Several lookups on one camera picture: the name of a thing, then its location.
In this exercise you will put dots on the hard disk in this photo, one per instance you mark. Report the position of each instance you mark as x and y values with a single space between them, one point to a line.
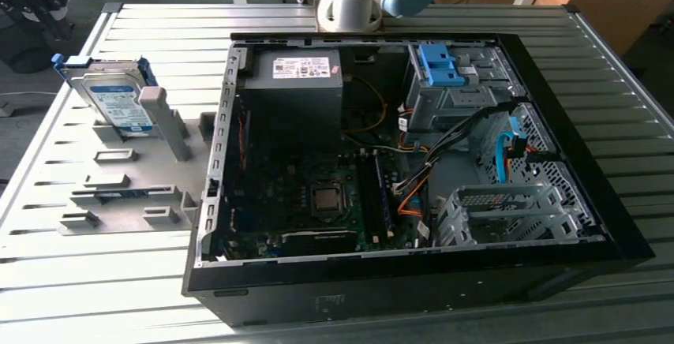
117 103

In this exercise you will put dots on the metal disk bay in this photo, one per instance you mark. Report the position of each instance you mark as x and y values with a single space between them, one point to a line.
526 190

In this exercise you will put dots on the black mesh bin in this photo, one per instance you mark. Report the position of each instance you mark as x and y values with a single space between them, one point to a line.
23 58

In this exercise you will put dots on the small white box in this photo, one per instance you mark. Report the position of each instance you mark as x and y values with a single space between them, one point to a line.
5 109

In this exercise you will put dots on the grey parts rack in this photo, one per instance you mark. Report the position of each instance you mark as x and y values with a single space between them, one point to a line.
136 162

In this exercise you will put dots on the blue RAM stick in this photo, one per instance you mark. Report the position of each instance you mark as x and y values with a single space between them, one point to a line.
120 195

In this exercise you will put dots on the grey power supply unit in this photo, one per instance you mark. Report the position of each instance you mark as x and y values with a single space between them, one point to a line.
295 111

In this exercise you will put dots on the green motherboard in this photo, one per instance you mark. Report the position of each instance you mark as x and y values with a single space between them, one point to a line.
273 186

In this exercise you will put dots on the silver CPU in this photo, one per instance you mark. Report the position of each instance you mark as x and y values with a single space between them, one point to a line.
327 199

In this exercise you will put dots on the blue plastic drive latch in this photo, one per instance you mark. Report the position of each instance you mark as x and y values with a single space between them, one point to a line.
436 72

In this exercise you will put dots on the black graphics card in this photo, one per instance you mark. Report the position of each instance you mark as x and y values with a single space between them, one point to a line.
320 241

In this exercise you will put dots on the black RAM stick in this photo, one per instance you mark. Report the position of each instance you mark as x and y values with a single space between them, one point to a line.
384 198

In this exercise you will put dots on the metal optical drive cage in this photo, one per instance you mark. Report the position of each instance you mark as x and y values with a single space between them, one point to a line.
463 99

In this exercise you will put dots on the black PC case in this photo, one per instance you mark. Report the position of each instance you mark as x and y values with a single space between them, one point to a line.
368 292

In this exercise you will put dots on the brown wooden cabinet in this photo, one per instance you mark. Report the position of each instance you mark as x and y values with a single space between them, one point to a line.
620 4

